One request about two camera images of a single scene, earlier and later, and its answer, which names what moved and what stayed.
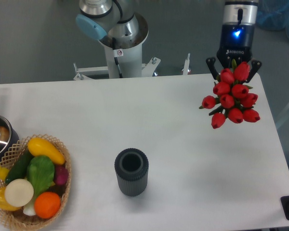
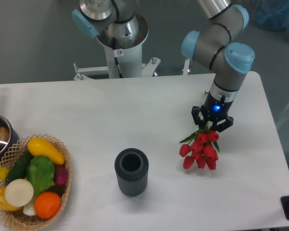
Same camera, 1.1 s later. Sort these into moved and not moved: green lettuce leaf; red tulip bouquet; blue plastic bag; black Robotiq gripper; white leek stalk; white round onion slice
Moved: black Robotiq gripper; red tulip bouquet
Not moved: white leek stalk; white round onion slice; blue plastic bag; green lettuce leaf
